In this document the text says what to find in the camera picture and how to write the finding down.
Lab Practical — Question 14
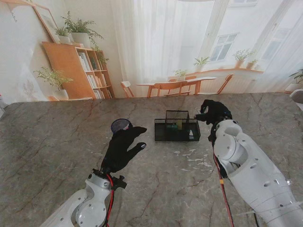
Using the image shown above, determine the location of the white rounded object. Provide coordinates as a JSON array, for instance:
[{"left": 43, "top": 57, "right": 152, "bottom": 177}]
[{"left": 290, "top": 89, "right": 303, "bottom": 104}]

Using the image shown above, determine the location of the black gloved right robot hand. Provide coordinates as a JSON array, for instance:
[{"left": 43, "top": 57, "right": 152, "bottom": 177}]
[{"left": 194, "top": 99, "right": 234, "bottom": 126}]

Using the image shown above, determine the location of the red and black right arm cable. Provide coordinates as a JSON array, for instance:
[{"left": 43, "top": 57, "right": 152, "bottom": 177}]
[{"left": 212, "top": 151, "right": 260, "bottom": 227}]

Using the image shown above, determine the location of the red and black left arm cable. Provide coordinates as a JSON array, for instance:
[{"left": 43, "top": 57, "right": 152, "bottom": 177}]
[{"left": 104, "top": 175, "right": 116, "bottom": 227}]

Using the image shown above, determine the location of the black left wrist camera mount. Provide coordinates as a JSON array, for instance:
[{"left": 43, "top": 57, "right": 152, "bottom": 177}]
[{"left": 111, "top": 175, "right": 128, "bottom": 190}]

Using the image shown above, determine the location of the printed room backdrop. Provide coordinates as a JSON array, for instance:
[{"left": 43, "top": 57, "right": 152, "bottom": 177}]
[{"left": 0, "top": 0, "right": 303, "bottom": 102}]

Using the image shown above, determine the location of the blue mesh pen cup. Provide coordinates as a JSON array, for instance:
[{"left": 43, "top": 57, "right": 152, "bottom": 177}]
[{"left": 110, "top": 119, "right": 133, "bottom": 134}]

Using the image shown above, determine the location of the red and black arm cable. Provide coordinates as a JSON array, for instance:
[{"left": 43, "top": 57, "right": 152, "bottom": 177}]
[
  {"left": 212, "top": 151, "right": 260, "bottom": 227},
  {"left": 104, "top": 175, "right": 116, "bottom": 227}
]

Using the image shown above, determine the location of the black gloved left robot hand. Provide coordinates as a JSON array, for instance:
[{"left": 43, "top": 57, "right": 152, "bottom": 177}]
[{"left": 101, "top": 126, "right": 148, "bottom": 173}]

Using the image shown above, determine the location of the black mesh desk organizer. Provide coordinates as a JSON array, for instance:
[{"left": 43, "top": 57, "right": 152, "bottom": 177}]
[{"left": 154, "top": 110, "right": 201, "bottom": 142}]

